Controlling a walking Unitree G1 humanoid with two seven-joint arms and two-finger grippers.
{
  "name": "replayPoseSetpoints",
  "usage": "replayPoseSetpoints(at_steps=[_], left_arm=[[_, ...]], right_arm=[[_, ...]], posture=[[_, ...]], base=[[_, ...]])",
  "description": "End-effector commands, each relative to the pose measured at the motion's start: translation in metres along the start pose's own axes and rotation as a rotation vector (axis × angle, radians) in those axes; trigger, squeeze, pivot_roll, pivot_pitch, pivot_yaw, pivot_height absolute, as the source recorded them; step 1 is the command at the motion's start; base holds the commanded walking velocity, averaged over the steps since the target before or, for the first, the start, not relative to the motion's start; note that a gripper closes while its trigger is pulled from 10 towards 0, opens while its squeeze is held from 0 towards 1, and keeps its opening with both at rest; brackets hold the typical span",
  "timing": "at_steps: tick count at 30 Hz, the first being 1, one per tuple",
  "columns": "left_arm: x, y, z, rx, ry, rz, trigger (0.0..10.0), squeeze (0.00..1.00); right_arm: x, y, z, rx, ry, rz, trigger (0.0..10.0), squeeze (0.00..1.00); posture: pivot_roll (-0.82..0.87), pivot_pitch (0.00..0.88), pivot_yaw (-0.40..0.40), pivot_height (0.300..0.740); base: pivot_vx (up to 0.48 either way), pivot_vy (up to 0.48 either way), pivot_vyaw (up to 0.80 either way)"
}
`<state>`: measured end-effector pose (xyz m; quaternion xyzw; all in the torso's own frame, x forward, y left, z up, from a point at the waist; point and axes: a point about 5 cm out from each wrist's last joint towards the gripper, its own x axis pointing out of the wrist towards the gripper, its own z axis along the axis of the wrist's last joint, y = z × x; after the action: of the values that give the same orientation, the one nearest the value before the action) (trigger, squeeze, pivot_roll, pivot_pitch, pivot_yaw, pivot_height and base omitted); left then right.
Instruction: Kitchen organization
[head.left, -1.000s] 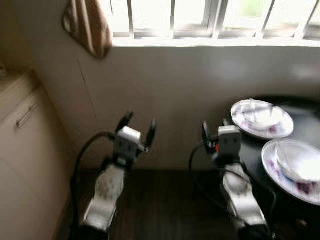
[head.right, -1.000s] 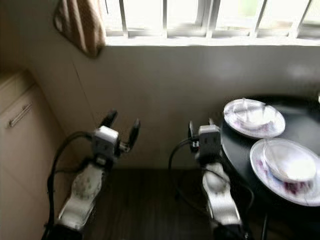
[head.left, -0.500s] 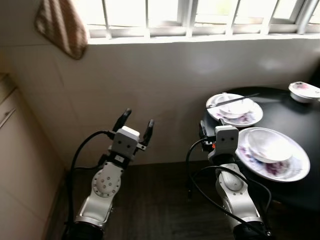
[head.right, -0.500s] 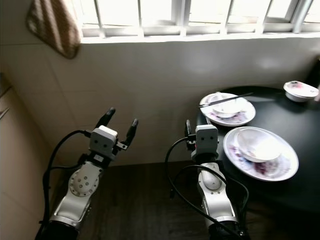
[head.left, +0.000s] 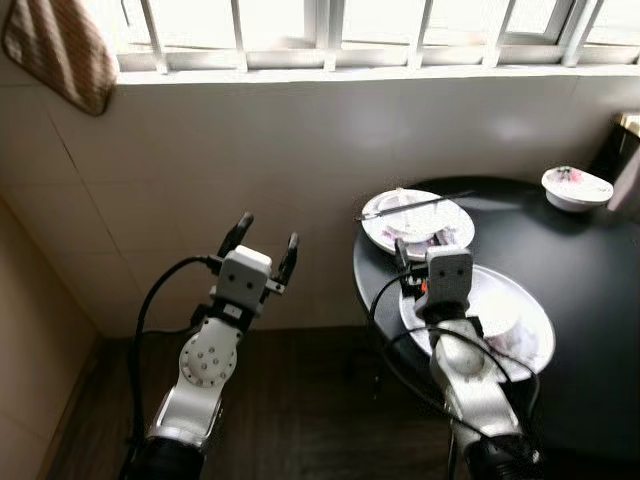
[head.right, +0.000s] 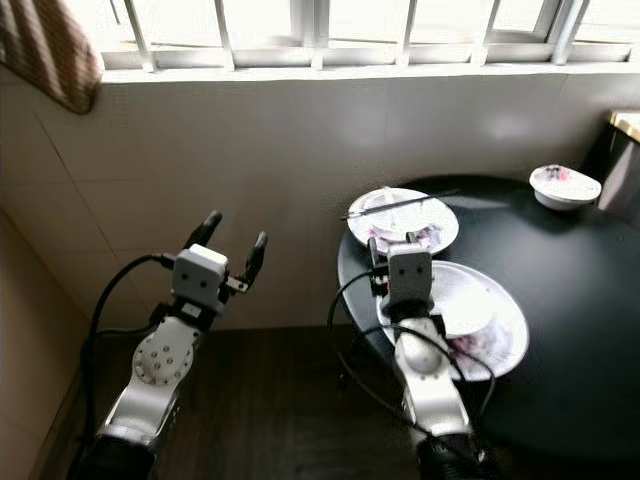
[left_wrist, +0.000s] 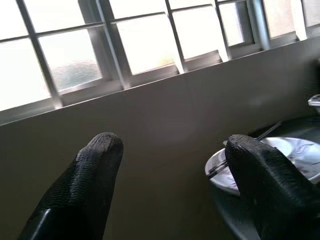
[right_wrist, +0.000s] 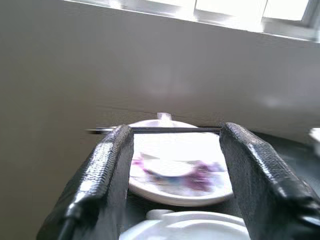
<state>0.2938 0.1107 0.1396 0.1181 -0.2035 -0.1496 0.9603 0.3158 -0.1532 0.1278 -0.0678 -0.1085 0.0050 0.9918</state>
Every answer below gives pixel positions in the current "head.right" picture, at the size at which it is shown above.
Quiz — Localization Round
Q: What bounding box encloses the dark furniture with beige top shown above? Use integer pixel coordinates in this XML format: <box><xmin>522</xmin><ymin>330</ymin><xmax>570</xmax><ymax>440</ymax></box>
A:
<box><xmin>585</xmin><ymin>110</ymin><xmax>640</xmax><ymax>229</ymax></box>

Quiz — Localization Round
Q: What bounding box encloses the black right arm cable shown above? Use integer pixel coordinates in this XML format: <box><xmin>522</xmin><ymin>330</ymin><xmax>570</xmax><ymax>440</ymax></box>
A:
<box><xmin>326</xmin><ymin>268</ymin><xmax>501</xmax><ymax>431</ymax></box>

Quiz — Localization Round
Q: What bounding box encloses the white window frame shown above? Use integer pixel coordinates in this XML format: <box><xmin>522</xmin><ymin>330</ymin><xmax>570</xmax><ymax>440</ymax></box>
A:
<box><xmin>75</xmin><ymin>0</ymin><xmax>640</xmax><ymax>83</ymax></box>

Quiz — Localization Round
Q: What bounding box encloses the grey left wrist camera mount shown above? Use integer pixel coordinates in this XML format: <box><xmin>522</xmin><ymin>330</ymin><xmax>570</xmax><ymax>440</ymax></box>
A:
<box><xmin>170</xmin><ymin>244</ymin><xmax>229</xmax><ymax>313</ymax></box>

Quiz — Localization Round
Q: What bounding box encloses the white bowl with floral inside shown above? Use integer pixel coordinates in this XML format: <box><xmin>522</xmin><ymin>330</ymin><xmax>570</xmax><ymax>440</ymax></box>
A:
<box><xmin>529</xmin><ymin>163</ymin><xmax>604</xmax><ymax>212</ymax></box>

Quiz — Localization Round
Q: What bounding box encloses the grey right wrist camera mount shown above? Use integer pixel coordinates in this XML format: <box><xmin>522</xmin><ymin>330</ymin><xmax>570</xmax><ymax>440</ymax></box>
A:
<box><xmin>387</xmin><ymin>243</ymin><xmax>434</xmax><ymax>319</ymax></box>

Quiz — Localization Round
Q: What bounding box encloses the black round table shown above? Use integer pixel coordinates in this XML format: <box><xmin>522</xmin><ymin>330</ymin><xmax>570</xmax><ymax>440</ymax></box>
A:
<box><xmin>337</xmin><ymin>175</ymin><xmax>640</xmax><ymax>463</ymax></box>

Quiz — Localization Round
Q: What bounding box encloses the small white bowl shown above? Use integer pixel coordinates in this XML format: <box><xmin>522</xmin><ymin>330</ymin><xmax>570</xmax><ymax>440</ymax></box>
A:
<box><xmin>435</xmin><ymin>285</ymin><xmax>498</xmax><ymax>341</ymax></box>

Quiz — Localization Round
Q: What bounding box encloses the brown checkered cloth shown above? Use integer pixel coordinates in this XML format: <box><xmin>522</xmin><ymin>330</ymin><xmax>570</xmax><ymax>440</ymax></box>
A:
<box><xmin>0</xmin><ymin>0</ymin><xmax>106</xmax><ymax>115</ymax></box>

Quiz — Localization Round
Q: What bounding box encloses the white floral plate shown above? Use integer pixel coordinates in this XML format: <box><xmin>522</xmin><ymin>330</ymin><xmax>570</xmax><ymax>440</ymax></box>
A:
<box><xmin>375</xmin><ymin>260</ymin><xmax>530</xmax><ymax>383</ymax></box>
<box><xmin>346</xmin><ymin>186</ymin><xmax>460</xmax><ymax>257</ymax></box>

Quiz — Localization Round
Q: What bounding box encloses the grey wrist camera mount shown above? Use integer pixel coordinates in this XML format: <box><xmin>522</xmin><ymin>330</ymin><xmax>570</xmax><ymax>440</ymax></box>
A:
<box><xmin>387</xmin><ymin>243</ymin><xmax>434</xmax><ymax>319</ymax></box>
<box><xmin>170</xmin><ymin>244</ymin><xmax>229</xmax><ymax>313</ymax></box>

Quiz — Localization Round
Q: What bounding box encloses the black chopstick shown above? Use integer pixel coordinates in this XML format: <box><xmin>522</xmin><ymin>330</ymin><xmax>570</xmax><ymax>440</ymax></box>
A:
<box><xmin>340</xmin><ymin>188</ymin><xmax>459</xmax><ymax>220</ymax></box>

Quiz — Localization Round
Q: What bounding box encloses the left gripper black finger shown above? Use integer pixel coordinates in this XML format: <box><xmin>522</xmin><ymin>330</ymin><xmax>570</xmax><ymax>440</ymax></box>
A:
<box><xmin>244</xmin><ymin>230</ymin><xmax>269</xmax><ymax>289</ymax></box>
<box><xmin>186</xmin><ymin>209</ymin><xmax>224</xmax><ymax>251</ymax></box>

